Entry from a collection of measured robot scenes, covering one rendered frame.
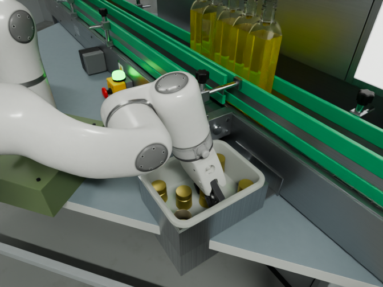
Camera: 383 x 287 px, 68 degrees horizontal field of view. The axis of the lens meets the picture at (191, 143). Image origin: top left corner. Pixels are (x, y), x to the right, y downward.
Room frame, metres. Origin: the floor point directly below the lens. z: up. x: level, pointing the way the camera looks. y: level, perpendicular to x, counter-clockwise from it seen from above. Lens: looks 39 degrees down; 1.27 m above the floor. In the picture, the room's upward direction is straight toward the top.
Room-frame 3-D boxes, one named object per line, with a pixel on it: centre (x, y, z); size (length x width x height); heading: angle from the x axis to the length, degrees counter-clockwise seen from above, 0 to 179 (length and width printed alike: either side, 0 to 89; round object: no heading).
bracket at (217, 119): (0.59, -0.06, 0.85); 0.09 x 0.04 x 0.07; 123
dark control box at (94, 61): (1.13, 0.41, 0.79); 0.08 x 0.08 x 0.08; 33
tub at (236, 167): (0.42, -0.02, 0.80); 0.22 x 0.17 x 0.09; 123
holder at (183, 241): (0.44, -0.05, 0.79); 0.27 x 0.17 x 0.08; 123
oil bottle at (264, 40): (0.63, -0.16, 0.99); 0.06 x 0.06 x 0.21; 33
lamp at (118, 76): (0.90, 0.25, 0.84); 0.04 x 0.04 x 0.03
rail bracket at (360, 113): (0.48, -0.34, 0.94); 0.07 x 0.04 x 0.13; 123
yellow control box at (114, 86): (0.90, 0.25, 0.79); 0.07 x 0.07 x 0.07; 33
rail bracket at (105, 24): (1.05, 0.33, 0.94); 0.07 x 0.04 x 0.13; 123
